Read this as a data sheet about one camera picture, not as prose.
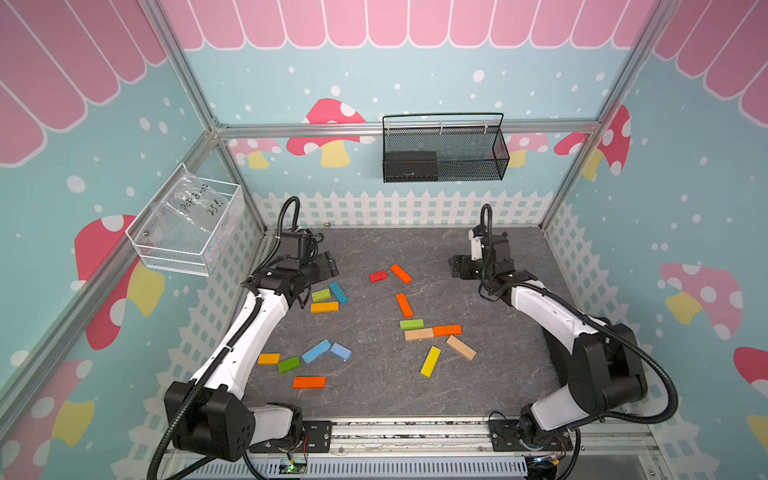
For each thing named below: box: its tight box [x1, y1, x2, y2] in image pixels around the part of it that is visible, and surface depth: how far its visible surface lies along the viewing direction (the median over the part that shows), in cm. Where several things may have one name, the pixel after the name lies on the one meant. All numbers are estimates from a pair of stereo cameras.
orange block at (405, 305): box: [395, 292, 414, 319], surface depth 99 cm
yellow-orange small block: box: [258, 353, 281, 365], surface depth 89 cm
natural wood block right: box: [446, 335, 477, 361], surface depth 91 cm
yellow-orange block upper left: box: [310, 301, 339, 314], surface depth 99 cm
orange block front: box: [292, 376, 327, 389], surface depth 84 cm
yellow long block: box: [420, 345, 442, 378], surface depth 88 cm
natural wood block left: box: [404, 328, 434, 341], surface depth 94 cm
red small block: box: [369, 270, 389, 283], surface depth 108 cm
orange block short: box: [433, 324, 463, 337], surface depth 94 cm
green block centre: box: [399, 319, 425, 330], surface depth 96 cm
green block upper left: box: [312, 288, 331, 303], surface depth 102 cm
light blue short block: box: [330, 342, 353, 361], surface depth 90 cm
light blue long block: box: [301, 339, 331, 364], surface depth 89 cm
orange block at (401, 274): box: [390, 264, 413, 285], surface depth 108 cm
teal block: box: [329, 281, 349, 305], surface depth 102 cm
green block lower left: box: [278, 356, 301, 374], surface depth 87 cm
